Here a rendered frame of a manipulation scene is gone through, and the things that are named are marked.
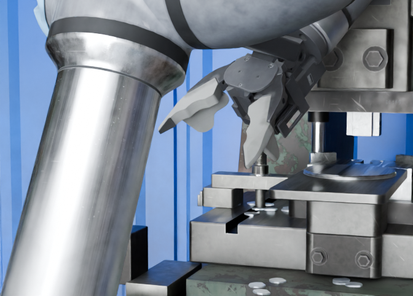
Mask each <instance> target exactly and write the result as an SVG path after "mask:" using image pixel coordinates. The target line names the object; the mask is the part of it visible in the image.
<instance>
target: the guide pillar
mask: <svg viewBox="0 0 413 296"><path fill-rule="evenodd" d="M325 147H326V122H312V152H325Z"/></svg>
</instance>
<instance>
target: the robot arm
mask: <svg viewBox="0 0 413 296"><path fill-rule="evenodd" d="M371 1H372V0H37V3H38V5H37V6H36V7H35V8H34V14H35V16H36V20H37V22H38V24H39V26H40V28H41V30H42V31H43V33H44V34H45V35H46V36H47V40H46V42H45V51H46V52H47V54H48V56H49V57H50V59H51V60H52V62H53V63H54V65H55V67H56V69H57V73H58V74H57V78H56V81H55V86H54V89H53V93H52V97H51V100H50V105H49V109H48V112H47V117H46V120H45V124H44V128H43V131H42V136H41V140H40V143H39V147H38V150H37V155H36V159H35V162H34V166H33V171H32V174H31V178H30V181H29V186H28V190H27V193H26V197H25V202H24V205H23V209H22V213H21V216H20V221H19V224H18V228H17V232H16V235H15V240H14V244H13V247H12V252H11V255H10V259H9V263H8V266H7V271H6V275H5V278H4V282H3V285H2V290H1V294H0V296H117V291H118V288H119V283H120V278H121V275H122V270H123V266H124V261H125V256H126V253H127V248H128V243H129V239H130V234H131V231H132V226H133V221H134V218H135V213H136V207H137V204H138V199H139V196H140V191H141V186H142V182H143V177H144V172H145V169H146V164H147V160H148V155H149V151H150V147H151V142H152V137H153V134H154V128H155V123H156V120H157V115H158V112H159V107H160V102H161V99H162V98H163V96H164V95H166V94H167V93H169V92H171V91H172V90H174V89H176V88H178V87H179V86H181V85H182V84H183V83H184V80H185V78H186V72H187V67H188V63H189V59H190V55H191V51H192V50H216V49H238V48H240V47H243V48H246V49H248V50H252V51H253V52H252V54H250V53H247V54H246V55H245V56H242V57H240V58H237V59H236V60H234V61H233V62H231V63H230V64H228V65H225V66H222V67H220V68H218V69H215V70H214V71H212V72H210V73H209V74H207V75H206V76H205V77H204V78H202V79H201V80H200V81H199V82H197V83H196V84H195V85H194V86H193V87H192V88H191V89H189V90H188V91H187V93H186V95H185V96H184V97H182V98H181V99H180V100H179V101H178V103H177V104H176V105H175V107H174V108H173V109H172V110H171V112H170V113H169V114H168V115H167V117H166V118H165V120H164V121H163V122H162V123H161V124H160V126H159V127H158V131H159V133H160V134H162V133H164V132H166V131H168V130H170V129H172V128H173V127H175V126H176V125H177V124H178V123H179V122H180V121H183V122H185V123H187V124H188V125H189V126H191V127H192V128H193V129H195V130H196V131H198V132H201V133H204V132H206V131H209V130H210V129H212V128H213V126H214V115H215V113H216V112H217V111H219V110H220V109H222V108H224V107H225V106H227V104H228V103H229V96H230V98H231V99H232V101H233V102H234V103H233V105H231V106H232V109H233V110H234V111H235V113H236V115H237V116H238V117H240V118H241V119H242V120H243V123H244V124H247V125H249V127H248V129H247V130H246V133H247V139H246V141H245V143H244V145H242V151H243V162H244V167H245V168H246V169H248V168H251V166H252V165H253V164H254V163H255V162H256V160H257V159H258V158H259V157H260V156H261V154H262V152H264V153H265V154H266V155H268V156H269V157H270V158H271V159H272V160H273V161H277V160H278V158H279V153H280V152H279V148H278V144H277V141H276V139H275V135H278V134H279V133H281V134H282V136H283V137H284V138H286V137H287V135H289V133H290V132H291V131H292V129H293V128H294V127H295V126H296V124H297V123H298V122H299V121H300V119H301V118H302V117H303V116H304V114H305V113H306V112H307V111H308V109H309V108H310V106H309V105H308V103H307V101H306V99H305V97H306V96H307V94H308V93H309V91H310V90H311V89H312V88H313V87H314V85H315V84H316V83H317V82H318V81H319V79H320V78H321V76H322V75H323V74H324V73H325V72H326V68H325V66H324V64H323V62H322V59H323V58H324V57H325V56H326V55H328V54H329V53H330V52H331V51H332V50H333V48H334V47H335V46H336V45H337V44H338V42H339V41H340V40H341V39H342V38H343V36H344V35H345V34H346V32H347V31H348V29H349V28H350V27H351V26H352V25H353V23H354V22H355V21H356V19H357V18H358V17H359V16H360V15H361V13H362V12H363V11H364V9H365V8H366V7H367V6H368V5H369V3H370V2H371ZM225 90H226V91H227V93H228V94H229V96H228V95H227V93H225V92H224V91H225ZM297 110H299V112H300V114H299V116H298V117H297V119H296V120H295V121H294V122H293V123H292V125H291V126H290V127H289V128H288V126H287V123H288V122H289V121H290V119H291V118H292V117H293V115H294V114H295V113H296V112H297Z"/></svg>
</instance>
